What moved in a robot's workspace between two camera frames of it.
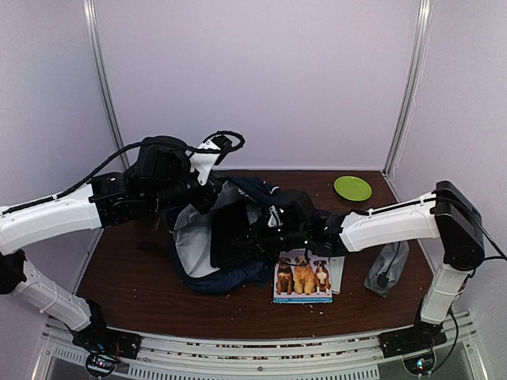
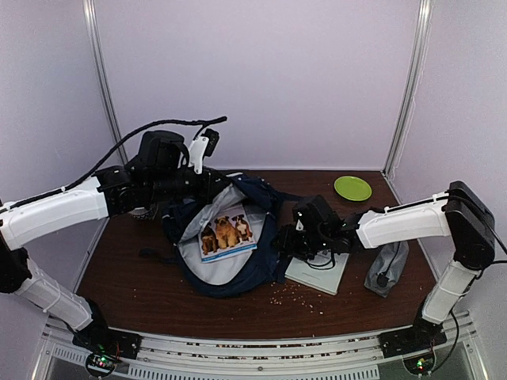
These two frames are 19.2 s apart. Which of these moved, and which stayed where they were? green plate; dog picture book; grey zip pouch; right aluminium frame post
Moved: dog picture book
Stayed: green plate; right aluminium frame post; grey zip pouch
